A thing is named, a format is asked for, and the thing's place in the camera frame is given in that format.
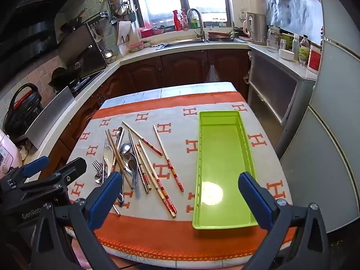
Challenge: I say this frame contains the orange and cream printed blanket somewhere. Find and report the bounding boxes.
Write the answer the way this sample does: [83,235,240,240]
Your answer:
[66,91,296,262]

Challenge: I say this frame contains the hanging steel bowl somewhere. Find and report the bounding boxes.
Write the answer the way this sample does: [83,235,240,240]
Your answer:
[110,0,128,17]

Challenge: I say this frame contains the glass pitcher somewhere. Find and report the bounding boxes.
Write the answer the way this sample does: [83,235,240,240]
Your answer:
[266,25,282,52]

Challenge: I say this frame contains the dark wooden base cabinets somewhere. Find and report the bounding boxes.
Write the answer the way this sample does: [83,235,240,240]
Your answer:
[48,49,251,158]

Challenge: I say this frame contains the red pan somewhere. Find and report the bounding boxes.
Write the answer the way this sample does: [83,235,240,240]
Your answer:
[208,31,234,41]

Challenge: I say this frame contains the white patterned board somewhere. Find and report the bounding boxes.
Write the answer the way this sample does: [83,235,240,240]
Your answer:
[116,20,133,47]

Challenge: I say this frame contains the steel kitchen sink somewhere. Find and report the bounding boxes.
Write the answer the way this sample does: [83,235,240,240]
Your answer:
[156,38,249,50]

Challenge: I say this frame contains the thin patterned chopstick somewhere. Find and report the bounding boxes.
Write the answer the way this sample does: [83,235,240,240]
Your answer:
[135,144,152,191]

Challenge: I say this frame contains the steel splash guard panel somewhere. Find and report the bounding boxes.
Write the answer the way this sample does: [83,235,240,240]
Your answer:
[14,86,75,149]

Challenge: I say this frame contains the clear bottle with green label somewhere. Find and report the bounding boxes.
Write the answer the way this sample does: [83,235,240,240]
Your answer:
[298,35,310,66]

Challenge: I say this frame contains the brown wooden chopstick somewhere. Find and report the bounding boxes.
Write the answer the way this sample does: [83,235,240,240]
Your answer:
[105,130,126,183]
[108,129,134,188]

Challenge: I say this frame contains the green plastic utensil tray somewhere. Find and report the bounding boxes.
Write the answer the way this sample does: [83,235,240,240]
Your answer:
[192,110,259,230]

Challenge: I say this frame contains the grey refrigerator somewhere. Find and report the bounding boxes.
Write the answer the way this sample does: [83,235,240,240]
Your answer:
[277,0,360,234]

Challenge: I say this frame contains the black range hood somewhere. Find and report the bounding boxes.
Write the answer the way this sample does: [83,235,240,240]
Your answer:
[0,0,71,71]

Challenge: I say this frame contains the pink kitchen appliance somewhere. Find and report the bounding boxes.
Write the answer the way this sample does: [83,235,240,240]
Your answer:
[0,131,23,179]

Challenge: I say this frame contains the person's pink clothing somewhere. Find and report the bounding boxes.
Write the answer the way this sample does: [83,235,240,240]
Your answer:
[66,231,93,269]

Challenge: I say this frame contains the steel kitchen faucet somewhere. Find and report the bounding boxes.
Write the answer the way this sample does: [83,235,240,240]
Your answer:
[186,8,206,41]

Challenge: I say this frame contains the metal fork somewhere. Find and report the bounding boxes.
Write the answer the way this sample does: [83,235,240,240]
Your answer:
[92,160,105,186]

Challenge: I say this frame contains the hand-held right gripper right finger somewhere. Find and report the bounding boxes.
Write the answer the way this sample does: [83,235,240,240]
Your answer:
[238,171,331,270]

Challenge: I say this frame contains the white bowl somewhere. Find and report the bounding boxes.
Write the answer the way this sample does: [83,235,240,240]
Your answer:
[278,49,295,61]

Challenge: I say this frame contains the pink plastic basin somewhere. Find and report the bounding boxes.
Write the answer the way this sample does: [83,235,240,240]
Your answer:
[140,27,165,38]

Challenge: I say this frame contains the white kitchen countertop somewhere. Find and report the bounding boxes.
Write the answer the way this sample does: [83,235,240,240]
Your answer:
[21,41,318,164]

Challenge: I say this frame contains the black and red pressure cooker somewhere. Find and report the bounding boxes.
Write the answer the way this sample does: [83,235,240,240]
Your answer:
[3,83,44,135]

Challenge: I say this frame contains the jar with red label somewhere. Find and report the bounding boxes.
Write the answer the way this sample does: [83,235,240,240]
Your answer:
[306,43,322,75]

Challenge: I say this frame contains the cream chopstick with red end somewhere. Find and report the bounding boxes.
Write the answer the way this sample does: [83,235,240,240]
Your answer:
[138,139,178,214]
[122,121,164,156]
[153,124,184,192]
[134,143,176,219]

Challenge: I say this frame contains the white plastic bottle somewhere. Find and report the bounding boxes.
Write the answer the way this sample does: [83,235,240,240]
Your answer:
[292,34,301,62]

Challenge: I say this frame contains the red spray bottle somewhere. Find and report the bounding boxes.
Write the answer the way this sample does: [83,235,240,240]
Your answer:
[173,10,183,31]

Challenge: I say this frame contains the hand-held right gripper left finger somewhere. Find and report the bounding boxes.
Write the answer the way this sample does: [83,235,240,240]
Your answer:
[30,171,125,270]

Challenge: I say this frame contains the black gas stove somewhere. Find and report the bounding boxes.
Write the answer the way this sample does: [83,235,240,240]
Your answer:
[69,70,106,97]

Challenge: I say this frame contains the steel electric kettle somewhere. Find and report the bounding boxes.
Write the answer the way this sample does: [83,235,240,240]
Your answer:
[243,13,268,46]

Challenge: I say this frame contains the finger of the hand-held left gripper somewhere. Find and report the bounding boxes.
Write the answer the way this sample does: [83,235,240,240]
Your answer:
[0,156,50,187]
[18,157,87,192]

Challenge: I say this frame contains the plastic covered wall poster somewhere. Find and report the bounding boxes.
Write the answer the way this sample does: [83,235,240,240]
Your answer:
[264,0,324,44]

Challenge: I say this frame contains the thin dark metal chopstick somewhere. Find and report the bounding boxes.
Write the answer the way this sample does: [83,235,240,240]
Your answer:
[128,129,149,194]

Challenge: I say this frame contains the white ceramic spoon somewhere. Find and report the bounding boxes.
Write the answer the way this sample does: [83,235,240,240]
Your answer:
[103,145,114,176]

